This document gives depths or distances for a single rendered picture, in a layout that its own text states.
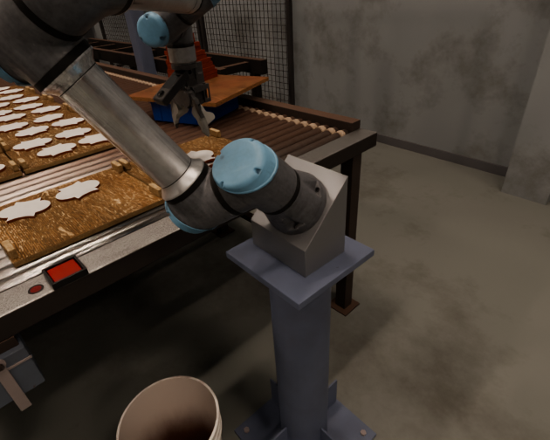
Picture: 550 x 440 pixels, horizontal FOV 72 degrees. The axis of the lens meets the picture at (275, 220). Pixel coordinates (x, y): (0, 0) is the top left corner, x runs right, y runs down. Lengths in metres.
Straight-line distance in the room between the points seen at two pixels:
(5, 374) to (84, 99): 0.60
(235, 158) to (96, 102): 0.25
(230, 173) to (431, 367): 1.40
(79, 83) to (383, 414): 1.50
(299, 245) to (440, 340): 1.26
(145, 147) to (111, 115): 0.08
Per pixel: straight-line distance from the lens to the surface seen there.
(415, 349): 1.92
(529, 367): 2.04
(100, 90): 0.73
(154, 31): 1.02
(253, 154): 0.71
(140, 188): 1.24
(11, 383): 1.04
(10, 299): 0.99
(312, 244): 0.84
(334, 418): 1.66
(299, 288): 0.86
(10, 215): 1.29
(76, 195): 1.28
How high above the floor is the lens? 1.45
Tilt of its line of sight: 32 degrees down
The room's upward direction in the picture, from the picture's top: 4 degrees counter-clockwise
